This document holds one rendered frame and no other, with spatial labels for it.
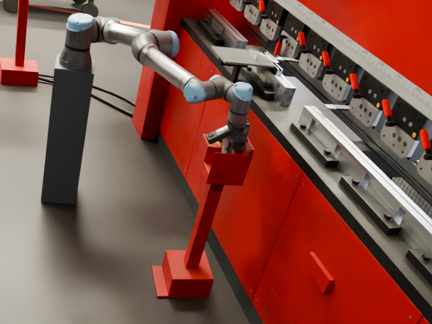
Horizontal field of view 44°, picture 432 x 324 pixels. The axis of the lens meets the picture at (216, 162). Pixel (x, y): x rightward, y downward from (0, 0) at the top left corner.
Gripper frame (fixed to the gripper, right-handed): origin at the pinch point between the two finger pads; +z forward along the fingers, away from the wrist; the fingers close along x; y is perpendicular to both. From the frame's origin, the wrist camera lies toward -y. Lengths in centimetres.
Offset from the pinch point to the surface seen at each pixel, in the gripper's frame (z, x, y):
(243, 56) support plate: -25, 55, 20
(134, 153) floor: 72, 119, -17
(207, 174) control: 2.8, -4.0, -6.8
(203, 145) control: -2.3, 9.9, -6.3
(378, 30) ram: -65, -12, 43
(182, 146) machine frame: 50, 93, 8
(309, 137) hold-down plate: -14.4, -1.5, 34.5
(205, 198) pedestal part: 20.6, 3.5, -3.3
